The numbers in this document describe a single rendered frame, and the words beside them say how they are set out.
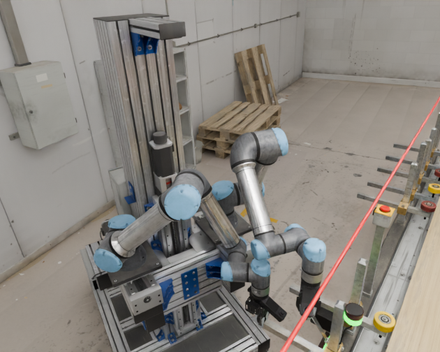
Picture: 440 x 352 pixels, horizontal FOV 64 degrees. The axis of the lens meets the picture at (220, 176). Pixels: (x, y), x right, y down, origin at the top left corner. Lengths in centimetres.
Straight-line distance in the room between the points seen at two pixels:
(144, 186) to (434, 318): 135
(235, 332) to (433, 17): 755
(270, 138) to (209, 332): 144
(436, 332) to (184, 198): 112
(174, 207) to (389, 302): 136
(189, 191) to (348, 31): 800
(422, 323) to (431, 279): 28
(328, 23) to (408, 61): 194
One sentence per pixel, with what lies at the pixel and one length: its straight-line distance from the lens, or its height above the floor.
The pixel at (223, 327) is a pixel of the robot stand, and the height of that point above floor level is 21.
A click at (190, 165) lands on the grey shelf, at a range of 446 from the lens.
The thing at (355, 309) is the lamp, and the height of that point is 111.
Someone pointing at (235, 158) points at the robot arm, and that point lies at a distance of 132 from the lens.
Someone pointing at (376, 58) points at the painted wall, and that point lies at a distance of 892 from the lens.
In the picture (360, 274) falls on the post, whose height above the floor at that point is 107.
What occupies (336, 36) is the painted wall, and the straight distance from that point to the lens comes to 901.
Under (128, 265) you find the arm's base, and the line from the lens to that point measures 162.
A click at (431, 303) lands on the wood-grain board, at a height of 90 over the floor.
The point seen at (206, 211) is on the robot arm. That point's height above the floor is 135.
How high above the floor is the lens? 213
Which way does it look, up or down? 29 degrees down
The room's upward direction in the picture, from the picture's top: 3 degrees counter-clockwise
